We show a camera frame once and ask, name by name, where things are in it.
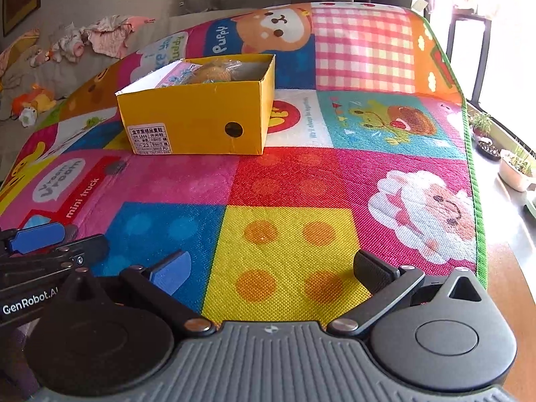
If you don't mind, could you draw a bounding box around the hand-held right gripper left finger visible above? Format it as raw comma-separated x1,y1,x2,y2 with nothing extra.
63,250,213,336

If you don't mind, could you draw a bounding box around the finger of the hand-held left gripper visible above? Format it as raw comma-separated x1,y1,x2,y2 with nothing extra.
0,233,110,290
0,221,78,257

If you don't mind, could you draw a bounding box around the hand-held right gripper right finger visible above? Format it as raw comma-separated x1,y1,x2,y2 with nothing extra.
327,250,482,336

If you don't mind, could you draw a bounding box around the yellow cardboard box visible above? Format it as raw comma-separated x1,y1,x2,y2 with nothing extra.
115,54,277,155

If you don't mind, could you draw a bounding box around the pink blue snack packet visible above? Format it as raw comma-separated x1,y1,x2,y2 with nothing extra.
157,62,202,89

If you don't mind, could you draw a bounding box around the yellow small bread packet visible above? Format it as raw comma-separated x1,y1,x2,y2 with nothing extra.
193,62,235,84

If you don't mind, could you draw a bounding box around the colourful cartoon play mat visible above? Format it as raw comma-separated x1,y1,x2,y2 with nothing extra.
0,2,488,323

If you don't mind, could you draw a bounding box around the orange plush toy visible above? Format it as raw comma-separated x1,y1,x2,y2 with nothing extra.
10,84,58,129

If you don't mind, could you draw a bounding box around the dark round plant dish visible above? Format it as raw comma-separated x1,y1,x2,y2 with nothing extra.
477,138,501,162

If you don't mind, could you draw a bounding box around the white plant pot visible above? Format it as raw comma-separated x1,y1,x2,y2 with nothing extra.
497,142,536,193

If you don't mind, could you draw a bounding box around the small green potted plant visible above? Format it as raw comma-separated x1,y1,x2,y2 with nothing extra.
469,111,495,140

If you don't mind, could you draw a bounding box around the small patterned clothes pile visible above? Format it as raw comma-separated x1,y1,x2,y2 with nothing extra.
29,23,91,68

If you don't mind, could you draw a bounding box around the pink crumpled cloth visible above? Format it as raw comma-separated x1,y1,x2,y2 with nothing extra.
88,14,133,60

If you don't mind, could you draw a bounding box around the black metal rack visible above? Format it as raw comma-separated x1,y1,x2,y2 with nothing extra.
445,12,491,106

